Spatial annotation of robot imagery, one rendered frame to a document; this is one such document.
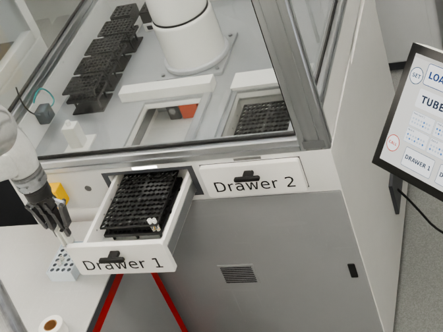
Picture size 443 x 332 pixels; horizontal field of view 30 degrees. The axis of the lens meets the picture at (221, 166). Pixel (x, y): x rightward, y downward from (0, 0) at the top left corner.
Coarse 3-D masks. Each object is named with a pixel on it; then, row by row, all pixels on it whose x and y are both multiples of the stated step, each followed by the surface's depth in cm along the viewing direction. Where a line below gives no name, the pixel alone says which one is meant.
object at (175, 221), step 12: (120, 180) 247; (132, 180) 250; (108, 192) 241; (180, 192) 230; (192, 192) 236; (108, 204) 239; (180, 204) 228; (96, 216) 234; (180, 216) 227; (96, 228) 232; (168, 228) 220; (180, 228) 226; (84, 240) 227; (96, 240) 232; (108, 240) 233; (120, 240) 232; (168, 240) 219
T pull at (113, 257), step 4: (112, 252) 217; (116, 252) 217; (108, 256) 216; (112, 256) 216; (116, 256) 216; (100, 260) 216; (104, 260) 216; (108, 260) 215; (112, 260) 215; (116, 260) 214; (120, 260) 214; (124, 260) 214
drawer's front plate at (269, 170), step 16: (272, 160) 223; (288, 160) 221; (208, 176) 231; (224, 176) 229; (240, 176) 228; (272, 176) 225; (288, 176) 224; (304, 176) 224; (208, 192) 235; (224, 192) 234; (240, 192) 232; (256, 192) 231; (272, 192) 229
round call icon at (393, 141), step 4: (392, 132) 200; (388, 136) 200; (392, 136) 200; (396, 136) 199; (400, 136) 198; (388, 140) 200; (392, 140) 199; (396, 140) 198; (400, 140) 197; (388, 144) 200; (392, 144) 199; (396, 144) 198; (388, 148) 200; (392, 148) 199; (396, 148) 198; (392, 152) 199; (396, 152) 198
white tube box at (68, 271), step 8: (64, 248) 244; (56, 256) 242; (64, 256) 242; (56, 264) 240; (64, 264) 238; (72, 264) 238; (48, 272) 237; (56, 272) 236; (64, 272) 235; (72, 272) 235; (56, 280) 238; (64, 280) 237; (72, 280) 236
